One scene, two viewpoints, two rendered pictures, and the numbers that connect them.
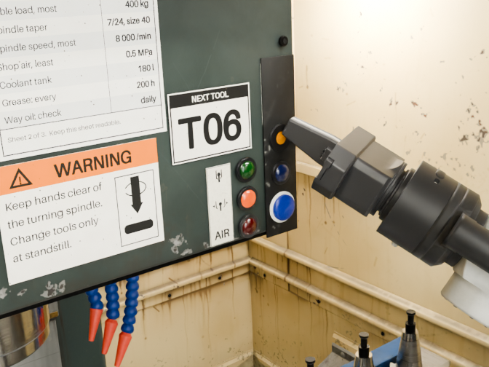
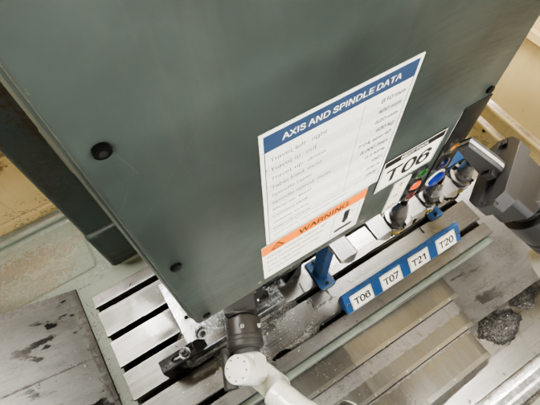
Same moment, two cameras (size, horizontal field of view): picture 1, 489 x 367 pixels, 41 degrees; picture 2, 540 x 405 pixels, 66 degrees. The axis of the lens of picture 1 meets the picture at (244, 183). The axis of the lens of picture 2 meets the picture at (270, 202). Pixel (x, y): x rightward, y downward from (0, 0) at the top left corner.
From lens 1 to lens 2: 0.50 m
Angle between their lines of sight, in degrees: 45
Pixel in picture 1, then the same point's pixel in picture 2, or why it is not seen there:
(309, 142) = (478, 161)
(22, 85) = (287, 209)
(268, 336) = not seen: hidden behind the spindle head
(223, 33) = (444, 108)
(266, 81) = (462, 120)
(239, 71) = (443, 124)
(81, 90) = (326, 191)
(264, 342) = not seen: hidden behind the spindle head
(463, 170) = not seen: outside the picture
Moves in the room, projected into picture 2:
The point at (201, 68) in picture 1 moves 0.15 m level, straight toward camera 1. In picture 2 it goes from (416, 137) to (439, 260)
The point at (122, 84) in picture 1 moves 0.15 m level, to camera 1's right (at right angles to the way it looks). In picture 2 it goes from (356, 174) to (495, 182)
